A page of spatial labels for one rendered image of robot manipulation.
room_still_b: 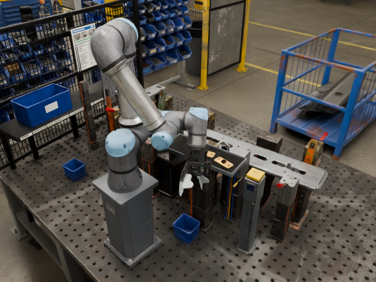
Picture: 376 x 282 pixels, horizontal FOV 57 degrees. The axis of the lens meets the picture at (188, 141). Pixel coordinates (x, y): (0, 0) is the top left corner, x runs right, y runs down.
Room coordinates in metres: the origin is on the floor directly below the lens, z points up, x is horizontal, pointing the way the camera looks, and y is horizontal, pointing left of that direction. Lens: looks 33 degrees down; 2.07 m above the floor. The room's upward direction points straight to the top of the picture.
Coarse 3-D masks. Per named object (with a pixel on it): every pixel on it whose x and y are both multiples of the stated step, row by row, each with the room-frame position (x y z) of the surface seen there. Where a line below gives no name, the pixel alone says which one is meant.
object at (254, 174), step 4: (252, 168) 1.18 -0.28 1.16; (248, 172) 1.16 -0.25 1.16; (252, 172) 1.16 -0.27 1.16; (256, 172) 1.16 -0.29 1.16; (260, 172) 1.16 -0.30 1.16; (264, 172) 1.16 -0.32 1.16; (248, 176) 1.14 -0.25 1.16; (252, 176) 1.13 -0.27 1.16; (256, 176) 1.13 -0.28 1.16; (260, 176) 1.13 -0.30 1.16; (256, 180) 1.12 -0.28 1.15
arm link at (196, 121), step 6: (192, 108) 1.23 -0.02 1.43; (198, 108) 1.22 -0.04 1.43; (204, 108) 1.23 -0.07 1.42; (186, 114) 1.22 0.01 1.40; (192, 114) 1.21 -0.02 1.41; (198, 114) 1.20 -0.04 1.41; (204, 114) 1.21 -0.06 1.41; (186, 120) 1.20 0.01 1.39; (192, 120) 1.20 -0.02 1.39; (198, 120) 1.19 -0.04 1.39; (204, 120) 1.20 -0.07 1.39; (186, 126) 1.20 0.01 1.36; (192, 126) 1.19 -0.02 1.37; (198, 126) 1.18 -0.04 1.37; (204, 126) 1.19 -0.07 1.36; (192, 132) 1.18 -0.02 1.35; (198, 132) 1.17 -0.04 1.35; (204, 132) 1.18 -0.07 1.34
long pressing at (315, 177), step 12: (216, 132) 1.75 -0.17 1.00; (240, 144) 1.61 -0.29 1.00; (252, 144) 1.62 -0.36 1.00; (252, 156) 1.50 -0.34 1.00; (264, 156) 1.50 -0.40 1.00; (276, 156) 1.50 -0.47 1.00; (264, 168) 1.39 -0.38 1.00; (276, 168) 1.39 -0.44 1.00; (288, 168) 1.39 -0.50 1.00; (300, 168) 1.39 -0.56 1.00; (312, 168) 1.39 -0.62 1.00; (300, 180) 1.30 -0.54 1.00; (312, 180) 1.30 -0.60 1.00; (324, 180) 1.31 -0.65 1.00
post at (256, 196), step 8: (264, 176) 1.16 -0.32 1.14; (256, 184) 1.11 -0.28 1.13; (264, 184) 1.15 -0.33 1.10; (248, 192) 1.13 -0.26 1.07; (256, 192) 1.11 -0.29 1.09; (248, 200) 1.13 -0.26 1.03; (256, 200) 1.11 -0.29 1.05; (248, 208) 1.13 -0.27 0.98; (256, 208) 1.13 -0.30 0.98; (248, 216) 1.13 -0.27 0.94; (256, 216) 1.14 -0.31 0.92; (248, 224) 1.12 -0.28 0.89; (256, 224) 1.15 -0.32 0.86; (240, 232) 1.14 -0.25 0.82; (248, 232) 1.12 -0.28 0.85; (240, 240) 1.14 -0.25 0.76; (248, 240) 1.11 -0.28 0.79; (240, 248) 1.14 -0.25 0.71; (248, 248) 1.11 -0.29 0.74
